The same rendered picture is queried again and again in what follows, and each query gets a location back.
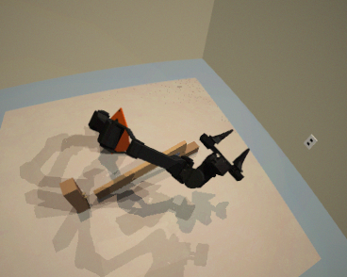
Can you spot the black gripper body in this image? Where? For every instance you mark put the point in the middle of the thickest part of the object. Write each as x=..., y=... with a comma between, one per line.
x=209, y=143

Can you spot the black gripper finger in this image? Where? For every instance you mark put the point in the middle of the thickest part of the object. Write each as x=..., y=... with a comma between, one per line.
x=220, y=137
x=239, y=160

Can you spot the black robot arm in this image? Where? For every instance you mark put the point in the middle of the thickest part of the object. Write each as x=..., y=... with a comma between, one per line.
x=180, y=168

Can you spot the long brown wooden rail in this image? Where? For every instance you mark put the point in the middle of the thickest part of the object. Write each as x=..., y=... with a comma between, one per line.
x=135, y=173

